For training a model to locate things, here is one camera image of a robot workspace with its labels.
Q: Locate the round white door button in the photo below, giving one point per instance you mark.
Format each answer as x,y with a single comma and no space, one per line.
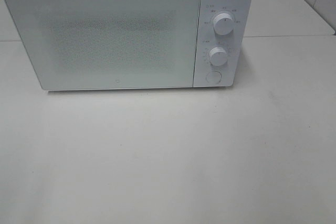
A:
214,77

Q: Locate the white microwave knob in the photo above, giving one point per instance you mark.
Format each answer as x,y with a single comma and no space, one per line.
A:
223,23
218,56

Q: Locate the white microwave door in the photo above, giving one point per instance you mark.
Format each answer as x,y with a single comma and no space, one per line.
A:
108,44

